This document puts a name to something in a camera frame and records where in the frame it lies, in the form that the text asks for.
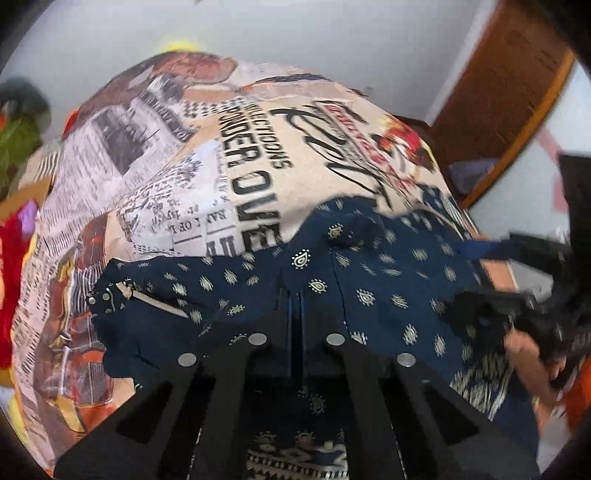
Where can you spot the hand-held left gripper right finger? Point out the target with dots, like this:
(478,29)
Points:
(321,332)

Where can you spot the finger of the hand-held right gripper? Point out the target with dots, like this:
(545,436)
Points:
(540,254)
(498,311)

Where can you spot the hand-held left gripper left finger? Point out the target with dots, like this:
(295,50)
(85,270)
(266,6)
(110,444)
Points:
(272,332)

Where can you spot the navy patterned garment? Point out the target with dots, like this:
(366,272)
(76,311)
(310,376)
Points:
(392,277)

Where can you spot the person's right hand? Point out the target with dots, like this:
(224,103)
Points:
(540,374)

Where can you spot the white sliding wardrobe door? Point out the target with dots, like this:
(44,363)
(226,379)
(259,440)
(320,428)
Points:
(517,203)

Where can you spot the wooden door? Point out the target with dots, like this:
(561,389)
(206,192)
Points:
(498,92)

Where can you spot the newspaper print blanket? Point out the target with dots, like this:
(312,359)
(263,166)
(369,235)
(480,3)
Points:
(207,138)

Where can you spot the red plush toy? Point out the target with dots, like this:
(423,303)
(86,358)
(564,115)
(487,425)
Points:
(11,277)

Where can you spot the yellow cloth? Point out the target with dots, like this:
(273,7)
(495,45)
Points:
(11,415)

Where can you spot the yellow plush toy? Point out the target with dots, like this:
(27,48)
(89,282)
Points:
(178,46)

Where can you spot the grey plush cushion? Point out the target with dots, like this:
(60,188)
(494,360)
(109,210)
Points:
(23,97)

